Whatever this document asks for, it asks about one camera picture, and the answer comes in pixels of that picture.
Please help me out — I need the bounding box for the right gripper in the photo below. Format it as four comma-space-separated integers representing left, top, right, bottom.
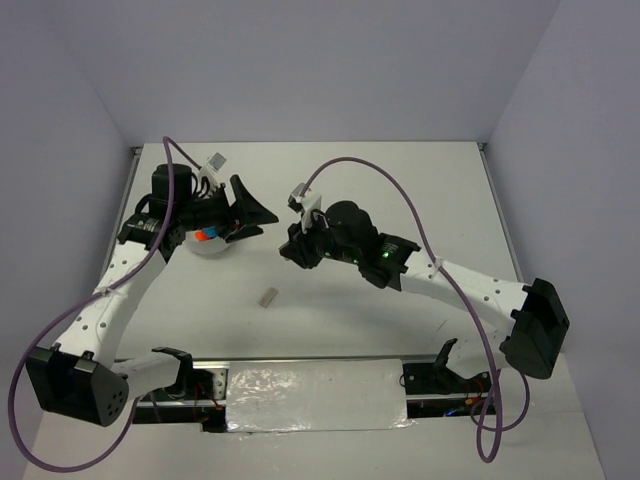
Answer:
279, 210, 360, 269

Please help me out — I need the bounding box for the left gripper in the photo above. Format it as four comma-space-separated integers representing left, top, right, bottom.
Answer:
178, 174, 278, 244

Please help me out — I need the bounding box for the beige eraser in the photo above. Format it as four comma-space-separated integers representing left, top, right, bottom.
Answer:
258, 287, 278, 308

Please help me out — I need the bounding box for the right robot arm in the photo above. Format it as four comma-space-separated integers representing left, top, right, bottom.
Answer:
279, 197, 570, 391

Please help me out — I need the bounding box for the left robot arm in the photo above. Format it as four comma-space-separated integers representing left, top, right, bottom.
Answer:
26, 164, 278, 427

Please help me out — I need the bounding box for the white round divided container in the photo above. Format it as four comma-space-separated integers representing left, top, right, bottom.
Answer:
184, 229, 229, 257

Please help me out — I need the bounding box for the silver foil mat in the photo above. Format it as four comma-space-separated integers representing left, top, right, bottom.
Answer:
226, 359, 410, 433

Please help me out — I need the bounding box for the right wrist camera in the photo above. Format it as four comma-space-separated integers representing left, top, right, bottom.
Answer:
287, 183, 322, 230

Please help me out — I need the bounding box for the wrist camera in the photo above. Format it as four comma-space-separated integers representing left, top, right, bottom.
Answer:
287, 183, 322, 230
197, 152, 227, 196

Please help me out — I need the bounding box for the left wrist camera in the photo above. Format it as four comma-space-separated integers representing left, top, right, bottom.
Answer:
197, 152, 227, 196

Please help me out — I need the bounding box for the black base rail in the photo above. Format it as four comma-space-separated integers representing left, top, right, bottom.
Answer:
134, 357, 491, 434

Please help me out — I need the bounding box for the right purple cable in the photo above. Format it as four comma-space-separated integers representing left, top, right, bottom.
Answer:
299, 157, 531, 464

